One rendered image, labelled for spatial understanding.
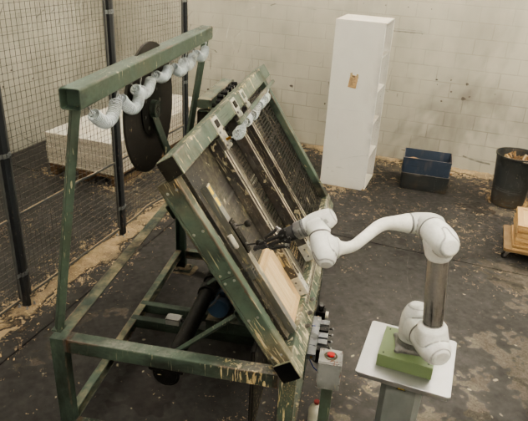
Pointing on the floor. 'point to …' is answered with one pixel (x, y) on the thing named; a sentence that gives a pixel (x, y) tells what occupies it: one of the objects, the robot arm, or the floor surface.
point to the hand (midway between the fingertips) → (260, 246)
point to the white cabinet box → (355, 98)
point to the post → (324, 405)
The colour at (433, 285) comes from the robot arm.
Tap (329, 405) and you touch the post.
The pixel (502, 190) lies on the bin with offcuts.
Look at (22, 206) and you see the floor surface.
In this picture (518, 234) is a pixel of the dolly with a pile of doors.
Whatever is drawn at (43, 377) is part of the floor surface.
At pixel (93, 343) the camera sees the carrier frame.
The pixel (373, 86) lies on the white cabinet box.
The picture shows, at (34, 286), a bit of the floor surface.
